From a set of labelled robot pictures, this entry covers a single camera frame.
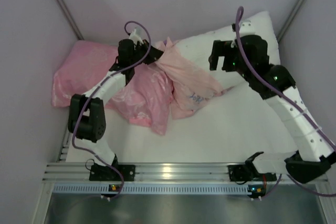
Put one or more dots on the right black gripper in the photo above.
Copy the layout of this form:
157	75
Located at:
220	54

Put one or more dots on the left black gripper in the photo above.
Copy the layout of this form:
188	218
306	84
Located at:
146	51

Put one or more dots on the purple princess print pillowcase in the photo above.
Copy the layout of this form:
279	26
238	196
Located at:
193	87

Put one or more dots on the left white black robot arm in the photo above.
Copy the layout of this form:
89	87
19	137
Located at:
87	120

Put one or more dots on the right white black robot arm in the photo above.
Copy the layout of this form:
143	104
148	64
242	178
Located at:
314	155

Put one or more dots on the pink rose pattern pillow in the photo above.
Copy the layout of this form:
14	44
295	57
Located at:
145	101

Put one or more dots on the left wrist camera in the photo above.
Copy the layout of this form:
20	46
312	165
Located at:
135	36

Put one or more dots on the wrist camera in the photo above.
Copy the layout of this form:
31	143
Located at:
135	36
246	28

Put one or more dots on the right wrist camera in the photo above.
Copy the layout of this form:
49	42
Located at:
246	28

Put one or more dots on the left aluminium corner post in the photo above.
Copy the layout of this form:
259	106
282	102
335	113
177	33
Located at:
70	19

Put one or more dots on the aluminium corner post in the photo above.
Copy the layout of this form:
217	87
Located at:
290	18
70	19

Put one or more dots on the right aluminium corner post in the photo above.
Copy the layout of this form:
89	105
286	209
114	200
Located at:
290	18

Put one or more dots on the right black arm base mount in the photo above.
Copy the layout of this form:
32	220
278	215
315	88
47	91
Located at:
241	174

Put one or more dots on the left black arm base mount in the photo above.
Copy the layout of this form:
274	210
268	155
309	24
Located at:
100	173

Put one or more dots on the slotted grey cable duct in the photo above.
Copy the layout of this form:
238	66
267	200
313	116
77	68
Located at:
155	189

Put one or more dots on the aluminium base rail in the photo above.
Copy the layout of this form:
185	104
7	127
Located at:
143	172

